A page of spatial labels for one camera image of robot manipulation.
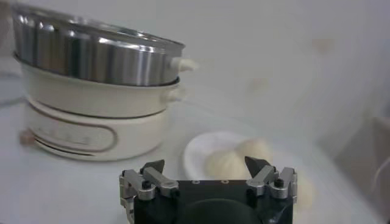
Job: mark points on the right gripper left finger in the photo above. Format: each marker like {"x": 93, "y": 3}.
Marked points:
{"x": 158, "y": 179}

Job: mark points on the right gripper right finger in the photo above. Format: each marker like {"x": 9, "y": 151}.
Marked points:
{"x": 262, "y": 178}

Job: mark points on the white round plate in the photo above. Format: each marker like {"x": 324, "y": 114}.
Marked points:
{"x": 201, "y": 149}

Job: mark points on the cream electric cooker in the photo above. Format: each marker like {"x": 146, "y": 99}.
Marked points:
{"x": 91, "y": 100}

